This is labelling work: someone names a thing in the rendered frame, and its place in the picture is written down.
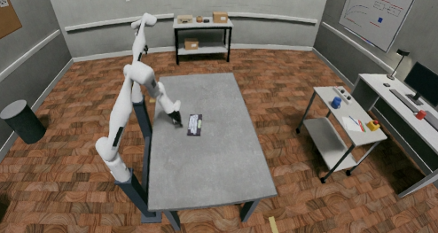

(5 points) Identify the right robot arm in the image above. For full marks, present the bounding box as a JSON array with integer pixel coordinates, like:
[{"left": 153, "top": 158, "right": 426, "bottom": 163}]
[{"left": 96, "top": 61, "right": 181, "bottom": 183}]

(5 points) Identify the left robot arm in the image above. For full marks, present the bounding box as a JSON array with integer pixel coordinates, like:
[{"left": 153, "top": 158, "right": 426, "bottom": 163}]
[{"left": 123, "top": 13, "right": 157, "bottom": 103}]

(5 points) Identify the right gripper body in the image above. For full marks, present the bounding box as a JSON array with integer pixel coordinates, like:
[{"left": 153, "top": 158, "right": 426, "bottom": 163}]
[{"left": 168, "top": 110, "right": 177, "bottom": 120}]

